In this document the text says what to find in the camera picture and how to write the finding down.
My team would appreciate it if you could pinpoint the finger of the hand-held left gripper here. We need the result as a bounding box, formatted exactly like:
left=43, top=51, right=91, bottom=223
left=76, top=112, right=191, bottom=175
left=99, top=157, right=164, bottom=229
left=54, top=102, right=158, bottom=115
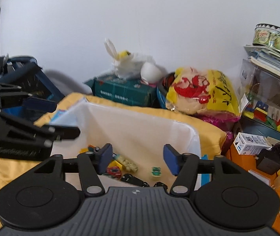
left=0, top=80, right=57, bottom=115
left=0, top=108, right=81, bottom=146

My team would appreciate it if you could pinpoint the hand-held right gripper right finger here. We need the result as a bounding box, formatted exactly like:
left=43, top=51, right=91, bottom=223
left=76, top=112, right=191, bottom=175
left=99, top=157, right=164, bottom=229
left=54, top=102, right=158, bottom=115
left=163, top=144, right=243, bottom=198

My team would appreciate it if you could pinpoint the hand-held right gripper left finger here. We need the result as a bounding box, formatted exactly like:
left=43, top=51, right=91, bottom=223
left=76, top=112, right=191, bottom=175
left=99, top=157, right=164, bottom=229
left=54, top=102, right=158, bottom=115
left=32, top=143, right=113, bottom=197

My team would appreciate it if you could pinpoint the black toy car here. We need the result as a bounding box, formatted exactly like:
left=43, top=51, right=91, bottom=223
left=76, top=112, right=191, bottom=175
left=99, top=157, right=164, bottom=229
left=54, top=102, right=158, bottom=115
left=121, top=174, right=150, bottom=187
left=153, top=181, right=168, bottom=191

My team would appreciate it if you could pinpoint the white plastic bin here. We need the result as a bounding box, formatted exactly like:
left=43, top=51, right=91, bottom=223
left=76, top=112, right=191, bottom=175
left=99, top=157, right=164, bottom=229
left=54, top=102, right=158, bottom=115
left=49, top=101, right=202, bottom=195

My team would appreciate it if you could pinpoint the light blue carton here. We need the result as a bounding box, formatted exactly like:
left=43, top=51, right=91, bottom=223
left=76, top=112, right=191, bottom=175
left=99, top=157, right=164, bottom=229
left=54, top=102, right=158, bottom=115
left=49, top=97, right=89, bottom=126

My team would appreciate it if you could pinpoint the dark blue fabric bag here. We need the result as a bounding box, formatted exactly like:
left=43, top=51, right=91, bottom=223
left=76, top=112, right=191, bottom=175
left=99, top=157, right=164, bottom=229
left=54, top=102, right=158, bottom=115
left=0, top=55, right=65, bottom=104

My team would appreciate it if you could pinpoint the long blue toy block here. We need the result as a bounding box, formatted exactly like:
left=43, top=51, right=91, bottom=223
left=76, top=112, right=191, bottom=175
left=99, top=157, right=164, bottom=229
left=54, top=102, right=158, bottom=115
left=196, top=154, right=212, bottom=188

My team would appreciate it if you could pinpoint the yellow tablecloth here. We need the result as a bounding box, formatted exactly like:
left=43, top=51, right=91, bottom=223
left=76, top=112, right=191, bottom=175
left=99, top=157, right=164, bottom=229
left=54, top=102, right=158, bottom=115
left=0, top=92, right=227, bottom=229

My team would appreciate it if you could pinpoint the pink plastic bag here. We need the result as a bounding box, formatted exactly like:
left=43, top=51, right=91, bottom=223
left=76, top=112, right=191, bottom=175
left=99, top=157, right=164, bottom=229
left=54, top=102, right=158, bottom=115
left=196, top=113, right=241, bottom=133

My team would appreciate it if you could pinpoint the green tissue pack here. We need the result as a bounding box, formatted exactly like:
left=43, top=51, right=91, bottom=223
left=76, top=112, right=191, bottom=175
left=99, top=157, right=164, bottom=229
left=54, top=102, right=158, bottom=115
left=84, top=77, right=159, bottom=108

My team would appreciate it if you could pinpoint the orange box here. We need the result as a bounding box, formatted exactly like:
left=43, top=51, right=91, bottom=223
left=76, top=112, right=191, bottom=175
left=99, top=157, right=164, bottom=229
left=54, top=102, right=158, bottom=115
left=225, top=143, right=278, bottom=190

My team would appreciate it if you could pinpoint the dark round tin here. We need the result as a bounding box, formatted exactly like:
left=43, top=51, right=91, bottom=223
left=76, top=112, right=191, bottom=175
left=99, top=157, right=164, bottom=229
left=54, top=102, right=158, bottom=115
left=158, top=72, right=177, bottom=89

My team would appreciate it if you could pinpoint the small white carton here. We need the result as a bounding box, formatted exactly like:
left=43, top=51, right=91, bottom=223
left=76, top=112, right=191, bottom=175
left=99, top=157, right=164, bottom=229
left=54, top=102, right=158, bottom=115
left=233, top=132, right=273, bottom=156

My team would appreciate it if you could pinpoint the yellow plastic bag red print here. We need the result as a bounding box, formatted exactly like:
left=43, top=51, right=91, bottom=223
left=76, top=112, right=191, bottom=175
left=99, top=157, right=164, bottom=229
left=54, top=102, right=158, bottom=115
left=166, top=66, right=241, bottom=116

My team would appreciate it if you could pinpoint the white egg-shaped cup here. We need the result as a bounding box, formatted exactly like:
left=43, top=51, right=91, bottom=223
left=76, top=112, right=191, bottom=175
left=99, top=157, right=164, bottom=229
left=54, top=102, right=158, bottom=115
left=140, top=62, right=166, bottom=83

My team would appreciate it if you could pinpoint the white plastic bag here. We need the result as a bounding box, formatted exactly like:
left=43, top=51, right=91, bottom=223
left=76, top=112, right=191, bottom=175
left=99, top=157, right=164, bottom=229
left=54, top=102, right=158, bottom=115
left=101, top=38, right=156, bottom=80

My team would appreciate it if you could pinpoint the black power adapter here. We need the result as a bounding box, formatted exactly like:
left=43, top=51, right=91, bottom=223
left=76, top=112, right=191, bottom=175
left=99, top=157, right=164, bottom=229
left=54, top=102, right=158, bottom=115
left=256, top=150, right=280, bottom=175

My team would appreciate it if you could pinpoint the box of colourful toy blocks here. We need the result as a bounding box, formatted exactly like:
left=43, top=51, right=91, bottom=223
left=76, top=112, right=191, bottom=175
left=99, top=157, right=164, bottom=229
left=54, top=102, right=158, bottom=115
left=242, top=98, right=280, bottom=140

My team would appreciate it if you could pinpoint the clear plastic storage box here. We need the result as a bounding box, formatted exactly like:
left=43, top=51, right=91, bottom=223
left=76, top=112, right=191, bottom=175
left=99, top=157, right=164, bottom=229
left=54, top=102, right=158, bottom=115
left=239, top=59, right=280, bottom=118

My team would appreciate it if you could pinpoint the stack of books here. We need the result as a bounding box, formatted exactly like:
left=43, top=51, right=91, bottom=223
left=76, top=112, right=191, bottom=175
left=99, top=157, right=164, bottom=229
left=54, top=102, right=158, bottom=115
left=244, top=45, right=280, bottom=88

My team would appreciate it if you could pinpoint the round cookie tin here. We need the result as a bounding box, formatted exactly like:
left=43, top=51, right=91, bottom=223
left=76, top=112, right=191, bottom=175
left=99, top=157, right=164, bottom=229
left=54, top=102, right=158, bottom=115
left=252, top=23, right=280, bottom=54

